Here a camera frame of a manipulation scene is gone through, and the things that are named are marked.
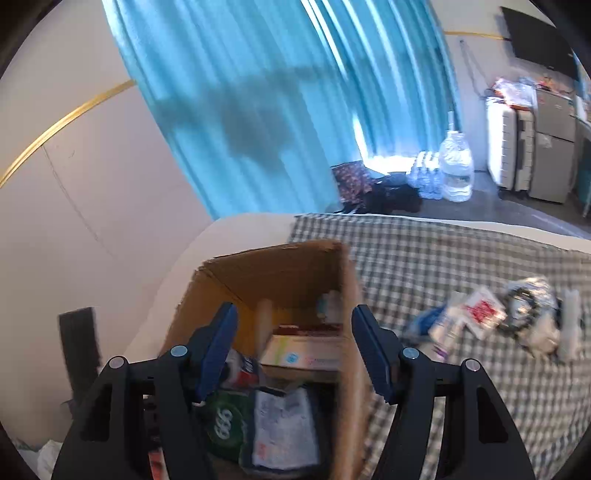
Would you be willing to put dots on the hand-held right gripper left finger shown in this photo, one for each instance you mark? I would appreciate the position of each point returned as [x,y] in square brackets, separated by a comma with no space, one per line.
[217,350]

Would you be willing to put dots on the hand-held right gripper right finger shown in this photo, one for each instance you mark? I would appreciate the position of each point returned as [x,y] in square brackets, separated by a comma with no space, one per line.
[371,355]

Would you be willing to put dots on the grey blue pouch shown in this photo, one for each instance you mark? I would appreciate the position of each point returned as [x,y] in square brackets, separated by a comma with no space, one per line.
[418,323]

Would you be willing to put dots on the white spray bottle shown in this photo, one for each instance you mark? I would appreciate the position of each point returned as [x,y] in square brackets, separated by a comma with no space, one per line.
[330,302]

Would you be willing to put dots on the small brown white box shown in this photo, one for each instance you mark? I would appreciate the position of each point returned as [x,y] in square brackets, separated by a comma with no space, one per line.
[300,353]

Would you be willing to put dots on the green medicine box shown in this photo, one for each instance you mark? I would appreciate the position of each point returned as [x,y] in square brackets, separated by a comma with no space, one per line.
[228,429]

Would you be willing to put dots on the blue white wipes packet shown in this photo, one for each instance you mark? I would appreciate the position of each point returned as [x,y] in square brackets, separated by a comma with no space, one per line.
[284,424]

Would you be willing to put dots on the brown cardboard box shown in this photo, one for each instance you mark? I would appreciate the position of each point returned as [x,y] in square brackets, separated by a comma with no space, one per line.
[286,272]

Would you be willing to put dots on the red white sachet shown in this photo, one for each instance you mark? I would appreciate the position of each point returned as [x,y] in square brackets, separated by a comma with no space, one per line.
[480,309]

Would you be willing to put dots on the white gauze bundle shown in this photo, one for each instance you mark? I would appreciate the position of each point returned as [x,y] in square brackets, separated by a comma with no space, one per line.
[540,341]

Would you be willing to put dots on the white ointment tube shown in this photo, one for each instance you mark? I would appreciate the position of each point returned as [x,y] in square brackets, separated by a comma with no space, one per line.
[570,323]

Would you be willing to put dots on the grey white checked blanket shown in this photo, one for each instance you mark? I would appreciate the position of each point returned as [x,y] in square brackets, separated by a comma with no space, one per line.
[461,392]

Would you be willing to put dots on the black upright panel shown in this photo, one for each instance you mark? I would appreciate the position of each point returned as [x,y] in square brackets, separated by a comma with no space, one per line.
[78,341]

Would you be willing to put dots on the black bag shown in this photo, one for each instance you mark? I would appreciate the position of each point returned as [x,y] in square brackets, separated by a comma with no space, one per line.
[392,198]

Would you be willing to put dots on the patterned dark bag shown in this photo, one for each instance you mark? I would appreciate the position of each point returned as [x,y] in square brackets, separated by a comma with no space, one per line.
[353,182]

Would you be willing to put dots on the pack of small water bottles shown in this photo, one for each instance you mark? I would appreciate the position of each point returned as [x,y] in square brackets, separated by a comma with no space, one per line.
[425,173]

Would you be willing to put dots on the large clear water bottle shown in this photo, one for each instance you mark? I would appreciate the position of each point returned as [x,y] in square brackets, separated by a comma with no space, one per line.
[456,170]

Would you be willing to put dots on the white cloth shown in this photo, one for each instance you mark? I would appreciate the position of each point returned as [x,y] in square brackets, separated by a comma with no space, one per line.
[44,459]

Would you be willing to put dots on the blue curtain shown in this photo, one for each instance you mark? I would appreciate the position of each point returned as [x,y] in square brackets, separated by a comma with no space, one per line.
[254,115]

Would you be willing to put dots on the white suitcase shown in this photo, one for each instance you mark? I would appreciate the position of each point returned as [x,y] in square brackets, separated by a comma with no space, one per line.
[501,143]

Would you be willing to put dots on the grey mini fridge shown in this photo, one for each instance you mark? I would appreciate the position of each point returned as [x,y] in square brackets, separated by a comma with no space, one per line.
[554,143]

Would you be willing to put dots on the red white plastic bags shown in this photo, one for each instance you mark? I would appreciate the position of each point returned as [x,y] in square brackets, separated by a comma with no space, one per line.
[512,90]

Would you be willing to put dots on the black television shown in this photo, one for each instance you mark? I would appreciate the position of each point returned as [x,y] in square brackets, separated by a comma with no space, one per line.
[540,41]

